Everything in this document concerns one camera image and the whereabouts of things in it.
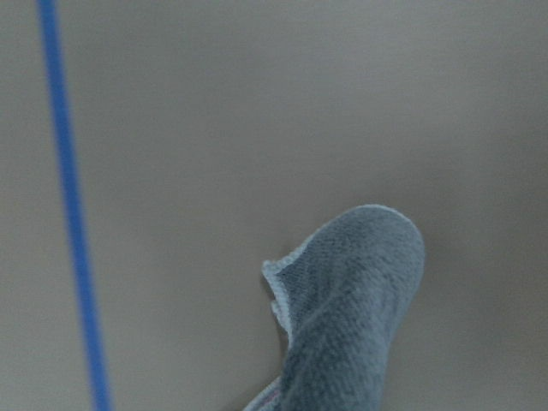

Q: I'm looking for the grey cloth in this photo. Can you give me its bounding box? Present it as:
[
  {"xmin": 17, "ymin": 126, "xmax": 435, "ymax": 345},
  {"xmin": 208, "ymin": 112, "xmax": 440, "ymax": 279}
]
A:
[{"xmin": 248, "ymin": 205, "xmax": 425, "ymax": 410}]

